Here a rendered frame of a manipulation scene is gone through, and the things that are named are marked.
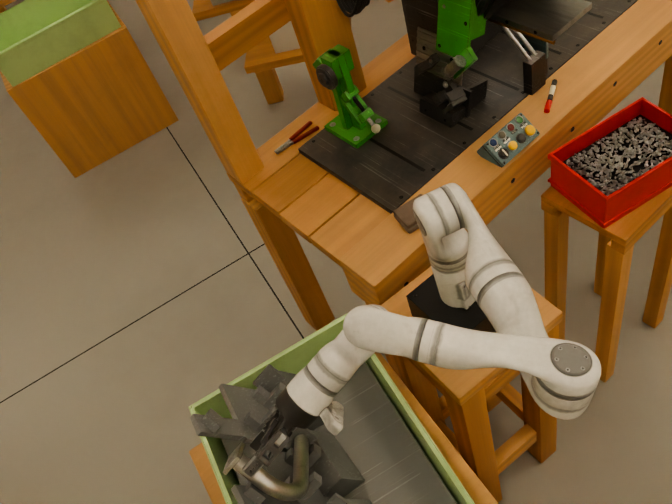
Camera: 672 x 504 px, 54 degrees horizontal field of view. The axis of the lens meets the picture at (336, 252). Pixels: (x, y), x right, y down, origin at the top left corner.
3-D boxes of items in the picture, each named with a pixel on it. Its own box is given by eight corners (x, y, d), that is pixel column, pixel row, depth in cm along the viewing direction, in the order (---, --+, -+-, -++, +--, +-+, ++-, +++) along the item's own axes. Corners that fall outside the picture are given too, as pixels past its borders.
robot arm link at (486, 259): (528, 294, 118) (480, 317, 118) (461, 200, 137) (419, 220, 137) (524, 263, 112) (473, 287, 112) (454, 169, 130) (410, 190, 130)
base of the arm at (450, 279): (488, 286, 151) (480, 241, 138) (462, 314, 148) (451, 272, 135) (456, 267, 156) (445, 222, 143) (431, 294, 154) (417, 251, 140)
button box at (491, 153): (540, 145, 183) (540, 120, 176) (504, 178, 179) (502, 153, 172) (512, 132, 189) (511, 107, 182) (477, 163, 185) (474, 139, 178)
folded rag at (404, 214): (424, 198, 177) (423, 190, 175) (441, 216, 172) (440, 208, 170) (393, 217, 176) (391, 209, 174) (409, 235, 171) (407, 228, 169)
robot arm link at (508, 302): (600, 414, 103) (517, 297, 120) (614, 379, 96) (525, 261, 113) (547, 432, 101) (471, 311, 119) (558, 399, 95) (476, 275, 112)
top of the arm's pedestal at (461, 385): (563, 320, 156) (563, 311, 153) (461, 407, 149) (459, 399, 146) (468, 246, 175) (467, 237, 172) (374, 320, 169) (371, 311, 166)
